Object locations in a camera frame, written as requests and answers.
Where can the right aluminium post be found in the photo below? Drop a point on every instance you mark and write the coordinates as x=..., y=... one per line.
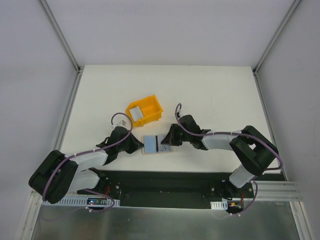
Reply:
x=276, y=35

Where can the white cable duct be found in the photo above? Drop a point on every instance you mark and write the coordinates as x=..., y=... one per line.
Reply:
x=84, y=201
x=219, y=205

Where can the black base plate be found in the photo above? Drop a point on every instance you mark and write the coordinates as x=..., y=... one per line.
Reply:
x=179, y=201

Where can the beige card holder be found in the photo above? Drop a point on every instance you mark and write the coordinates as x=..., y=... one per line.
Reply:
x=152, y=145

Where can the aluminium frame rail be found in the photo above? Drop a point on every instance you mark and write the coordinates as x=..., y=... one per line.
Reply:
x=125, y=190

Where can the white cable duct right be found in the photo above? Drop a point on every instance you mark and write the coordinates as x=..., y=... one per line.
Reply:
x=219, y=205

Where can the yellow plastic bin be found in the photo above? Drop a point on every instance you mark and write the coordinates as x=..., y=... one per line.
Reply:
x=150, y=107

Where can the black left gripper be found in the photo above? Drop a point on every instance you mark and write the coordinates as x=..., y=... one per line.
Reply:
x=129, y=144

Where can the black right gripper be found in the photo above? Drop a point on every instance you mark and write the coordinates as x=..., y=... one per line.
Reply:
x=175, y=135

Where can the aluminium post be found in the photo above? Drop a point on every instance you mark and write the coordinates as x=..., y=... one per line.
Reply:
x=60, y=35
x=276, y=35

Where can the white cable duct left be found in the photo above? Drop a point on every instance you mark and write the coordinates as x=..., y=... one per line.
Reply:
x=84, y=201

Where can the left aluminium post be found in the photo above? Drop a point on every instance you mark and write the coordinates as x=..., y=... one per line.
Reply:
x=60, y=35

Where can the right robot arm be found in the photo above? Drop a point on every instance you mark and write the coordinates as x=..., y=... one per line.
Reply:
x=253, y=150

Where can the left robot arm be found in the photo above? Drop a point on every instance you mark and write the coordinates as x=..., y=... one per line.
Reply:
x=58, y=174

